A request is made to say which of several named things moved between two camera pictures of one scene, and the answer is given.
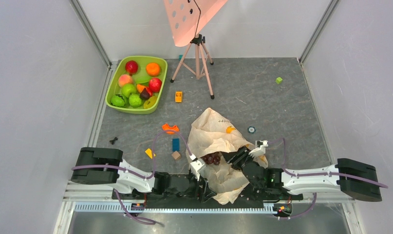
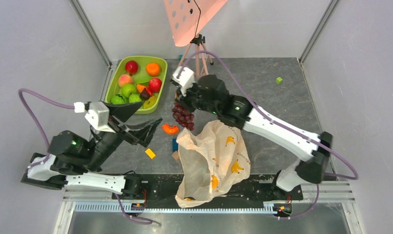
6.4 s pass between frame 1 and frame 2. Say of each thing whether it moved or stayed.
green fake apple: stayed
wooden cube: stayed
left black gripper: moved
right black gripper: moved
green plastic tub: stayed
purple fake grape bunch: moved
